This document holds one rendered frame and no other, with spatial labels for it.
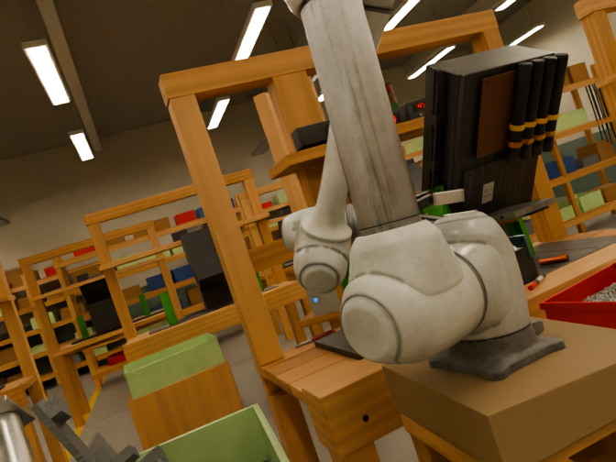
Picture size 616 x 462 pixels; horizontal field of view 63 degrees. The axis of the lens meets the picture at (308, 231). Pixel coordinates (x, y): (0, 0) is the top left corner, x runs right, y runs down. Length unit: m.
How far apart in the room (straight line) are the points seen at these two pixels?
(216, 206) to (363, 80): 1.06
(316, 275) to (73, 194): 10.83
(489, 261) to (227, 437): 0.63
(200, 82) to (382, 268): 1.27
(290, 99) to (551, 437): 1.44
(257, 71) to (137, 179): 9.80
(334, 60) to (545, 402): 0.60
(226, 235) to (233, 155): 10.20
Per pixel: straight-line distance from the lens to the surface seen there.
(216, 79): 1.89
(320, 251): 0.94
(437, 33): 2.34
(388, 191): 0.77
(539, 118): 1.72
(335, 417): 1.24
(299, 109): 1.93
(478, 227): 0.92
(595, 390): 0.91
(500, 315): 0.92
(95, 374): 8.41
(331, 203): 0.95
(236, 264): 1.75
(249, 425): 1.13
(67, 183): 11.71
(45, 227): 11.63
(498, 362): 0.93
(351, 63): 0.80
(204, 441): 1.13
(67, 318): 10.82
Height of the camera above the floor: 1.28
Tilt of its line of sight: level
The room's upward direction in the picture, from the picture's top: 19 degrees counter-clockwise
